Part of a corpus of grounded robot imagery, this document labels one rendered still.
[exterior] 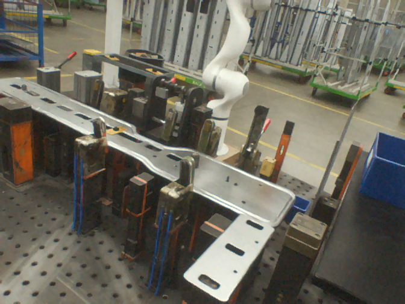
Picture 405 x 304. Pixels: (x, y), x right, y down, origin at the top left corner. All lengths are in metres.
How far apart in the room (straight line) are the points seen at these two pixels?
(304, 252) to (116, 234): 0.66
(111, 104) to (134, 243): 0.59
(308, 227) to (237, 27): 1.02
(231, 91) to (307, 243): 0.91
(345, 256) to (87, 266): 0.73
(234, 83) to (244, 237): 0.88
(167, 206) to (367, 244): 0.50
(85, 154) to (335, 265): 0.74
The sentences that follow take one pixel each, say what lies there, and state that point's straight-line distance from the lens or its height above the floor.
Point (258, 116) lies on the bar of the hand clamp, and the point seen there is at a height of 1.18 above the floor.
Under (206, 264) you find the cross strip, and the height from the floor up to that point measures 1.00.
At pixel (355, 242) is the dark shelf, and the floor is 1.03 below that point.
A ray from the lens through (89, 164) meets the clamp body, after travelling 1.10.
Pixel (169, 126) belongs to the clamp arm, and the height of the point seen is 1.04.
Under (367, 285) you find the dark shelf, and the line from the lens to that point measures 0.81.
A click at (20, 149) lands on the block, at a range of 1.42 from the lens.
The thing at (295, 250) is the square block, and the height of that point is 1.00.
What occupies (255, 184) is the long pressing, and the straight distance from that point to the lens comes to 1.06.
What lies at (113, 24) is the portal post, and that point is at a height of 0.90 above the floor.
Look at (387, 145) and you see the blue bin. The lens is 1.42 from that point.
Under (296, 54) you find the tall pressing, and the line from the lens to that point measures 8.79.
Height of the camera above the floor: 1.50
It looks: 25 degrees down
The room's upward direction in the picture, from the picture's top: 11 degrees clockwise
